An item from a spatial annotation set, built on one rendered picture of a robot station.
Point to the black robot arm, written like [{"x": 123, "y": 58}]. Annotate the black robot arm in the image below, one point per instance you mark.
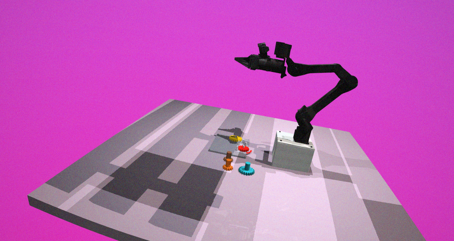
[{"x": 305, "y": 114}]

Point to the red gear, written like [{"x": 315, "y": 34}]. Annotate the red gear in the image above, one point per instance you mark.
[{"x": 241, "y": 148}]

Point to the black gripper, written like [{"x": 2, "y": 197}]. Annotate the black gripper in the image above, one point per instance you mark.
[{"x": 254, "y": 62}]

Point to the teal gear with hub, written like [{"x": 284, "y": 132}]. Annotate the teal gear with hub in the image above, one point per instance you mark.
[{"x": 246, "y": 170}]

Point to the yellow gear with black stripe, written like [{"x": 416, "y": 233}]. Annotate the yellow gear with black stripe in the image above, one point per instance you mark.
[{"x": 235, "y": 139}]

